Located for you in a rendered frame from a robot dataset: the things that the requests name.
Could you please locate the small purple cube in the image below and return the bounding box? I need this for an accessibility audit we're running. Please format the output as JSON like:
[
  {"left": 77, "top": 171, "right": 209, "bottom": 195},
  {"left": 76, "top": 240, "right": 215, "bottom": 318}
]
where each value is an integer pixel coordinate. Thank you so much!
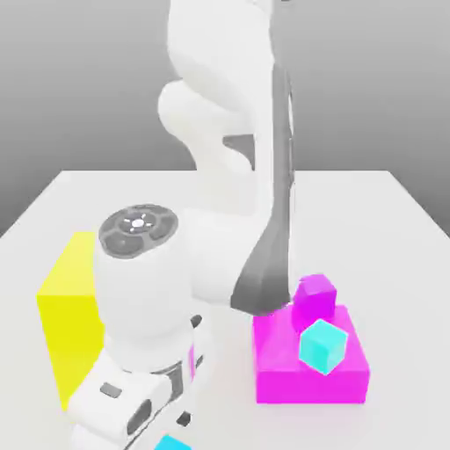
[{"left": 292, "top": 273, "right": 338, "bottom": 330}]

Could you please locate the large yellow box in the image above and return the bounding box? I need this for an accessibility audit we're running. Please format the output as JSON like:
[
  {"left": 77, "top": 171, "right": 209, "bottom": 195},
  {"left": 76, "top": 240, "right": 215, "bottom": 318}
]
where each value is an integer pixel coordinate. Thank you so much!
[{"left": 35, "top": 230, "right": 107, "bottom": 413}]

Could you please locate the small cyan cube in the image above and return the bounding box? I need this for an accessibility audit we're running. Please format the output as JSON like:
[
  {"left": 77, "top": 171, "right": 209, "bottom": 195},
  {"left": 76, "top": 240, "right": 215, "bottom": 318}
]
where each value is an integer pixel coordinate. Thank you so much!
[
  {"left": 298, "top": 318, "right": 350, "bottom": 377},
  {"left": 153, "top": 434, "right": 194, "bottom": 450}
]

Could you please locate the large magenta box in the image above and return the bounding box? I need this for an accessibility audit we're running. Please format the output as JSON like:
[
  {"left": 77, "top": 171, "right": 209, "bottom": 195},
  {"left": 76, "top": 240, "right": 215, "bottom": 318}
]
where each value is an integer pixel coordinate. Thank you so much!
[{"left": 251, "top": 303, "right": 371, "bottom": 405}]

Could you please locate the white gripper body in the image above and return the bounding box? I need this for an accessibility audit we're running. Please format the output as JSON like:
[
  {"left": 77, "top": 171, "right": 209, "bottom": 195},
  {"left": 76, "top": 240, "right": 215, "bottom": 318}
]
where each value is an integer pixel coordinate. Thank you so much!
[{"left": 174, "top": 313, "right": 216, "bottom": 432}]

